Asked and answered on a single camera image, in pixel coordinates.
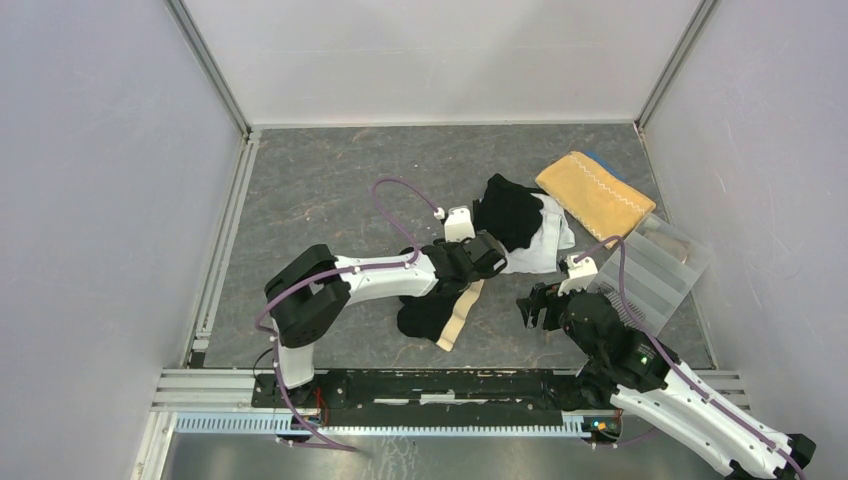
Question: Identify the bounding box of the aluminium frame rail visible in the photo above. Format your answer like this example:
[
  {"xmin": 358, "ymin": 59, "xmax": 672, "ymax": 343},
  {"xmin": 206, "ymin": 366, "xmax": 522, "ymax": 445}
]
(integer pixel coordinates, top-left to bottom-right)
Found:
[{"xmin": 152, "ymin": 369, "xmax": 753, "ymax": 439}]

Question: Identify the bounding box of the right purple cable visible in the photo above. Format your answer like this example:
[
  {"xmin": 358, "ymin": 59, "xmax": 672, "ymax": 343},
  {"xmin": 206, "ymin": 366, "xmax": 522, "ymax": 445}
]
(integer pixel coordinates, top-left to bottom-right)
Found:
[{"xmin": 572, "ymin": 235, "xmax": 806, "ymax": 478}]

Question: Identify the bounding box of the black underwear beige waistband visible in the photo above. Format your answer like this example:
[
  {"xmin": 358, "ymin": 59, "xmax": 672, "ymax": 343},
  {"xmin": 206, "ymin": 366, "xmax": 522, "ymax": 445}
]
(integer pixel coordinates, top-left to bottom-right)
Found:
[{"xmin": 396, "ymin": 280, "xmax": 485, "ymax": 352}]

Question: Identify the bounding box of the folded yellow towel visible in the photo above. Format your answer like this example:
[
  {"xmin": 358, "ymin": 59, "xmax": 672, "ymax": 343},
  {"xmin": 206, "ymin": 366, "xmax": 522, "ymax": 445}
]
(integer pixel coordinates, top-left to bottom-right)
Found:
[{"xmin": 535, "ymin": 151, "xmax": 656, "ymax": 241}]

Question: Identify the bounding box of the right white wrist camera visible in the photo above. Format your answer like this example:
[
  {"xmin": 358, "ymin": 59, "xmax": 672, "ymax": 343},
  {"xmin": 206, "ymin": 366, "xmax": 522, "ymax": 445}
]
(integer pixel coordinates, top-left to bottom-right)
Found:
[{"xmin": 557, "ymin": 254, "xmax": 598, "ymax": 296}]

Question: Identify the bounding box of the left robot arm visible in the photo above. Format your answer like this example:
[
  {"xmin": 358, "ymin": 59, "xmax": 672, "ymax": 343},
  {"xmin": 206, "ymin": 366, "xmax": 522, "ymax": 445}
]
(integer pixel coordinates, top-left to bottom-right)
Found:
[{"xmin": 263, "ymin": 233, "xmax": 507, "ymax": 408}]

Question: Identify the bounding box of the clear plastic organizer box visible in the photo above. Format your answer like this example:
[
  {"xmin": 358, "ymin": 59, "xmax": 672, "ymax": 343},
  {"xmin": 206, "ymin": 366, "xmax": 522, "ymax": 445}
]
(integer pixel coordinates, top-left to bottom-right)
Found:
[{"xmin": 588, "ymin": 214, "xmax": 712, "ymax": 336}]

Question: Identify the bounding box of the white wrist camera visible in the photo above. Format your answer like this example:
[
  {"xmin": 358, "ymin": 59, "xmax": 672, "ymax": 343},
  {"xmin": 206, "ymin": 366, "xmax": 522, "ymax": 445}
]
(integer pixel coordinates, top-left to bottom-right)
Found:
[
  {"xmin": 557, "ymin": 254, "xmax": 598, "ymax": 296},
  {"xmin": 434, "ymin": 206, "xmax": 476, "ymax": 242}
]

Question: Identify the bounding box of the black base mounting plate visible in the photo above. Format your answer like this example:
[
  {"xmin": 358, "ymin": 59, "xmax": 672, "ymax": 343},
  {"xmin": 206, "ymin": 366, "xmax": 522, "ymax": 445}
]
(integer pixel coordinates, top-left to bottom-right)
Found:
[{"xmin": 251, "ymin": 369, "xmax": 623, "ymax": 427}]

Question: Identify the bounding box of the white underwear black waistband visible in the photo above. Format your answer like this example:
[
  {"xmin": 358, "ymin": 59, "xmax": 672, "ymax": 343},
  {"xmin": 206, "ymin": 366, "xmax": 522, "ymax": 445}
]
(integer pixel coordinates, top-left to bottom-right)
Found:
[{"xmin": 497, "ymin": 194, "xmax": 575, "ymax": 274}]

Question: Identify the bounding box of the blue cloth under towel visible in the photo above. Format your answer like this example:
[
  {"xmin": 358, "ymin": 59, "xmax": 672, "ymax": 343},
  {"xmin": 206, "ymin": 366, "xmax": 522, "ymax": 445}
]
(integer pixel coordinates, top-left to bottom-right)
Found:
[{"xmin": 584, "ymin": 151, "xmax": 626, "ymax": 182}]

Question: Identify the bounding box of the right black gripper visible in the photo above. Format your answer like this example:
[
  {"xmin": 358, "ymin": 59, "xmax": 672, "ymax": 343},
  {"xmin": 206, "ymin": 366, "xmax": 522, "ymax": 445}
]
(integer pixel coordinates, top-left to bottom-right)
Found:
[{"xmin": 514, "ymin": 275, "xmax": 602, "ymax": 362}]

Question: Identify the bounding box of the black crumpled underwear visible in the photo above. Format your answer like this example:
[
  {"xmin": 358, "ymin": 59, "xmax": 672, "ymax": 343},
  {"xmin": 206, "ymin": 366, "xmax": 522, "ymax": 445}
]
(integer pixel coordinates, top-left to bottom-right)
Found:
[{"xmin": 472, "ymin": 173, "xmax": 543, "ymax": 252}]

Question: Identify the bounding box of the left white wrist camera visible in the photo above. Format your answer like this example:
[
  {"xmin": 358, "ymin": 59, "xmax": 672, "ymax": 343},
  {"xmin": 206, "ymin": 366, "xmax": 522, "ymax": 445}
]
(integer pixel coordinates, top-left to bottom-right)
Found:
[{"xmin": 434, "ymin": 206, "xmax": 476, "ymax": 242}]

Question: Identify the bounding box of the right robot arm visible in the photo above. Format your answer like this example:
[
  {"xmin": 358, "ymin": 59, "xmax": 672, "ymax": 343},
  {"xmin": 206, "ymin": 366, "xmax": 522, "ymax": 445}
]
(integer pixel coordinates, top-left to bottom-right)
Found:
[{"xmin": 516, "ymin": 283, "xmax": 817, "ymax": 479}]

